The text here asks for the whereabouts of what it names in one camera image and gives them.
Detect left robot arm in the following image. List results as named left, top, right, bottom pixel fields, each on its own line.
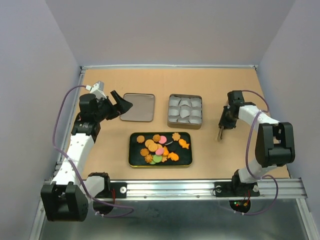
left=40, top=90, right=133, bottom=222

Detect lower swirl cookie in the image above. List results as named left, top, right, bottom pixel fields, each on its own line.
left=144, top=154, right=153, bottom=164

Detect chocolate chip cookie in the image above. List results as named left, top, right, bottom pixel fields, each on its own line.
left=140, top=148, right=149, bottom=157
left=136, top=135, right=145, bottom=144

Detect black sandwich cookie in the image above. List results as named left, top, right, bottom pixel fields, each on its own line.
left=164, top=140, right=176, bottom=146

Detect fish shaped cookie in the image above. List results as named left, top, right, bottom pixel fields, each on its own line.
left=178, top=138, right=190, bottom=149

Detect green sandwich cookie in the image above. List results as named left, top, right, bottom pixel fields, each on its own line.
left=152, top=155, right=163, bottom=163

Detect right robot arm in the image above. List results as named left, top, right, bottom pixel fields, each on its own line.
left=213, top=90, right=296, bottom=197

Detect flower shaped cookie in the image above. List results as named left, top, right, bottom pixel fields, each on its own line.
left=172, top=132, right=181, bottom=141

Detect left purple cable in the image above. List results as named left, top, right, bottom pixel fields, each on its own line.
left=53, top=85, right=135, bottom=218

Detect metal tongs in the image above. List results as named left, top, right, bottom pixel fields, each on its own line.
left=217, top=126, right=224, bottom=142

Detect pink sandwich cookie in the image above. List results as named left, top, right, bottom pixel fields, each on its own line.
left=158, top=135, right=167, bottom=145

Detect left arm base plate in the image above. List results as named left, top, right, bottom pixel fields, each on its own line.
left=95, top=182, right=128, bottom=199

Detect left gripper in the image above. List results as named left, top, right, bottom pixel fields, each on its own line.
left=94, top=90, right=132, bottom=122

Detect black serving tray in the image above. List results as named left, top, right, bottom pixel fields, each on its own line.
left=128, top=132, right=193, bottom=167

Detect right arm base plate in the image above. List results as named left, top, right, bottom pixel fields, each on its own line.
left=213, top=181, right=260, bottom=198

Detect swirl butter cookie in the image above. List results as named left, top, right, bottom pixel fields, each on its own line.
left=152, top=134, right=161, bottom=143

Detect gold cookie tin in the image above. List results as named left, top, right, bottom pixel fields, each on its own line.
left=167, top=93, right=203, bottom=130

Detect grey tin lid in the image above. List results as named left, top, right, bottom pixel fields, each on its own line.
left=120, top=93, right=156, bottom=123

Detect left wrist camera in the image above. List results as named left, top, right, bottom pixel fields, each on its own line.
left=85, top=81, right=106, bottom=99

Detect dotted round biscuit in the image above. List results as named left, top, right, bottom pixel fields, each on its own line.
left=145, top=139, right=158, bottom=153

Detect aluminium rail frame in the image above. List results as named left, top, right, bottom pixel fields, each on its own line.
left=31, top=66, right=318, bottom=240

